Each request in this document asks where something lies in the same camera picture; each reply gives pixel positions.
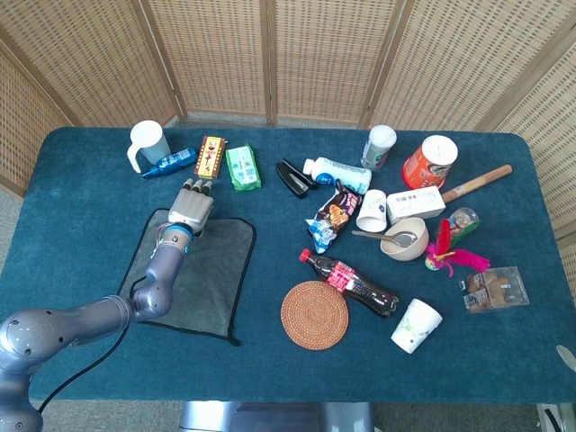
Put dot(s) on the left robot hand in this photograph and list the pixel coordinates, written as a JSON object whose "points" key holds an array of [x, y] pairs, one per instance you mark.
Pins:
{"points": [[191, 207]]}

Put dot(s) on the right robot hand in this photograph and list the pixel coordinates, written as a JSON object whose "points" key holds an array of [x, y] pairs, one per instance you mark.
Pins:
{"points": [[568, 355]]}

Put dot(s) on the grey blue microfibre cloth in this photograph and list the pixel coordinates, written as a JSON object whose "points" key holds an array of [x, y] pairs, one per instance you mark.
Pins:
{"points": [[220, 279]]}

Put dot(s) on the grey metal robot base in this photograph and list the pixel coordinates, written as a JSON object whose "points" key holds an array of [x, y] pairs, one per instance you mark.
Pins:
{"points": [[207, 418]]}

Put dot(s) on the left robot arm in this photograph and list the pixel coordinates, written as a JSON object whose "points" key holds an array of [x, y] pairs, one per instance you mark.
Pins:
{"points": [[153, 297]]}

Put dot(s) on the small blue bottle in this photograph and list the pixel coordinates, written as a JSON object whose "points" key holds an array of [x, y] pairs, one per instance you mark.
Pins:
{"points": [[173, 162]]}

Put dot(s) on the red and yellow box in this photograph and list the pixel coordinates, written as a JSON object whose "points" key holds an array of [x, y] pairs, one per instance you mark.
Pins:
{"points": [[209, 157]]}

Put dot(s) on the green wet wipes pack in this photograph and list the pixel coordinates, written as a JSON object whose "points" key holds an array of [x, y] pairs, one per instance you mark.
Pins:
{"points": [[243, 168]]}

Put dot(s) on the white robot part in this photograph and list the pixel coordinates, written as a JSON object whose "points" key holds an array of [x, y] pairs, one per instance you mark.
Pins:
{"points": [[560, 420]]}

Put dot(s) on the clear box with brown contents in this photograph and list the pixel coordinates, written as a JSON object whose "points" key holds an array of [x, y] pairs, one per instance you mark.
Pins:
{"points": [[495, 288]]}

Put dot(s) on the black stapler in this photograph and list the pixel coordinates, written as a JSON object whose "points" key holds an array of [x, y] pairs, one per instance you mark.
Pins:
{"points": [[290, 177]]}

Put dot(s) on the pink feather shuttlecock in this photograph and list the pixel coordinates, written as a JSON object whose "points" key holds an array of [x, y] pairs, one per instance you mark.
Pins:
{"points": [[468, 258]]}

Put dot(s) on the brown and blue snack bag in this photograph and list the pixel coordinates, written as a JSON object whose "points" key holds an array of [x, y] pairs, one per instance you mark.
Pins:
{"points": [[333, 216]]}

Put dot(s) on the white bottle with blue label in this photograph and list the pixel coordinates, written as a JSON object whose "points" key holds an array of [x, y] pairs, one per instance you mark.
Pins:
{"points": [[342, 173]]}

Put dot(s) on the wicker folding screen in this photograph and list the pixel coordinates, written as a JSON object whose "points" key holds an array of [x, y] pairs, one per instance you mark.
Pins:
{"points": [[216, 54]]}

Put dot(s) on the white paper cup green print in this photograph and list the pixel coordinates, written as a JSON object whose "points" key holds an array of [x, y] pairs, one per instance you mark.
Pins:
{"points": [[414, 326]]}

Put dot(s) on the round rattan coaster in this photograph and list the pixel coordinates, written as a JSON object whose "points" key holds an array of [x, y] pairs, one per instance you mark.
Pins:
{"points": [[315, 315]]}

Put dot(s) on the small clear plastic jar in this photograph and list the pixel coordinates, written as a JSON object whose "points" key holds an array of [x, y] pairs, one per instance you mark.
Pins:
{"points": [[463, 218]]}

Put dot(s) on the blue table cover cloth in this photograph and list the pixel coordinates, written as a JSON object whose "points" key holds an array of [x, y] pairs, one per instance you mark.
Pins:
{"points": [[270, 369]]}

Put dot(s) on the plain white paper cup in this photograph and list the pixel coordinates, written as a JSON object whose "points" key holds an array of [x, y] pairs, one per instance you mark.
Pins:
{"points": [[372, 209]]}

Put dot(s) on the cola bottle with red label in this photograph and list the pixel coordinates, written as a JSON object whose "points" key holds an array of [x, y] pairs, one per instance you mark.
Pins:
{"points": [[360, 285]]}

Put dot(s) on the beige bowl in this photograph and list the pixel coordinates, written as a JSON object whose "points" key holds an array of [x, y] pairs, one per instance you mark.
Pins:
{"points": [[405, 253]]}

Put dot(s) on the white and green lidded cup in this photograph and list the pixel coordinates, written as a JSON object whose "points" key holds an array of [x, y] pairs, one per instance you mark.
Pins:
{"points": [[378, 146]]}

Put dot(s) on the metal spoon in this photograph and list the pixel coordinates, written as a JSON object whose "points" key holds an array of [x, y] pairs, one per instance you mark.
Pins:
{"points": [[402, 238]]}

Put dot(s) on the white carton box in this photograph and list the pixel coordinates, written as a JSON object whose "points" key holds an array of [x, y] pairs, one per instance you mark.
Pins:
{"points": [[414, 202]]}

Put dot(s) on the orange instant noodle cup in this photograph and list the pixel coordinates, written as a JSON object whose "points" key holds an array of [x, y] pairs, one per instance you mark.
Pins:
{"points": [[425, 166]]}

